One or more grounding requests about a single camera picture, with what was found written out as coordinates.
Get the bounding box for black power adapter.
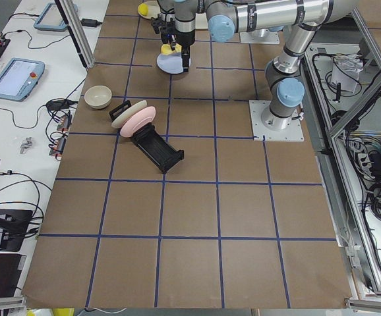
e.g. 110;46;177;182
80;18;101;28

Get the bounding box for near teach pendant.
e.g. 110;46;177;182
0;58;45;101

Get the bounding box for cream round plate with lemon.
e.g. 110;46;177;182
144;1;161;20

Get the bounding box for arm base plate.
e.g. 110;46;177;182
249;100;305;142
239;29;279;45

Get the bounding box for cream bowl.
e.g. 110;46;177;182
84;86;112;109

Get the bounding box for light blue plate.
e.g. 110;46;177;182
156;53;184;74

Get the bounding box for far teach pendant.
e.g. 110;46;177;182
34;3;67;32

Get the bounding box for black dish rack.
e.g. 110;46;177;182
109;105;185;174

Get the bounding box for cream plate in rack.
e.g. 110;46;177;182
110;100;148;129

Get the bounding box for yellow bread roll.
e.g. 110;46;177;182
160;44;182;57

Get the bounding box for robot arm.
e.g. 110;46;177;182
204;0;358;131
151;0;205;72

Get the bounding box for aluminium frame post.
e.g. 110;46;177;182
55;0;96;69

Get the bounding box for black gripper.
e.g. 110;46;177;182
150;14;196;72

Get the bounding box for pink plate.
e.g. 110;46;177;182
120;106;156;138

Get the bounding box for teach pendant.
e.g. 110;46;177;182
0;58;45;101
34;3;67;32

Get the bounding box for yellow lemon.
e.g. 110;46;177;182
137;3;149;18

